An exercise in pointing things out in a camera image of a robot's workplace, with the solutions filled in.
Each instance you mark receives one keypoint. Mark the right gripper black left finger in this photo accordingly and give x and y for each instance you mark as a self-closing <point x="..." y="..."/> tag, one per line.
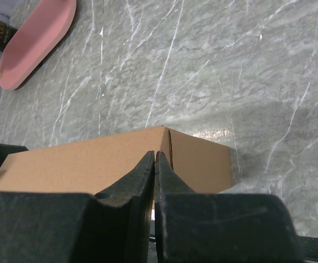
<point x="110" y="226"/>

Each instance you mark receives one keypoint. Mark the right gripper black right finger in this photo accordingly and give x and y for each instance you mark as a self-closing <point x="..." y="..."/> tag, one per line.
<point x="200" y="227"/>

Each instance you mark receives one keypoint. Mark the brown cardboard box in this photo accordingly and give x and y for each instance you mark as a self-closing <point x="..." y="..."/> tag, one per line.
<point x="90" y="166"/>

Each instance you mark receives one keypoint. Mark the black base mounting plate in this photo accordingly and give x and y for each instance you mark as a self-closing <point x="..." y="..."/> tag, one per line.
<point x="310" y="247"/>

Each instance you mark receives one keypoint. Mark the pink three-tier shelf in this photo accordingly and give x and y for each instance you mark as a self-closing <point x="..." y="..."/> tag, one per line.
<point x="45" y="27"/>

